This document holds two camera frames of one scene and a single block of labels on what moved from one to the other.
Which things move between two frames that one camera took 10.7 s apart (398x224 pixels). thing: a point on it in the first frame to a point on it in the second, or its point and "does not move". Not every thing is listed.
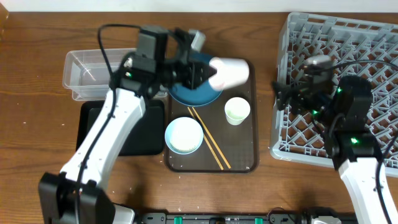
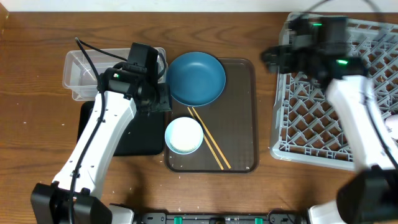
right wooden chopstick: [212, 139] does not move
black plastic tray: [148, 138] does not move
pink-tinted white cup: [231, 73] to [391, 121]
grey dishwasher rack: [364, 44] does not move
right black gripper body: [315, 102] to [298, 61]
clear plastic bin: [86, 73] does not move
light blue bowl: [184, 135] does not move
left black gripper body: [171, 75] to [156, 101]
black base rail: [222, 218] does not move
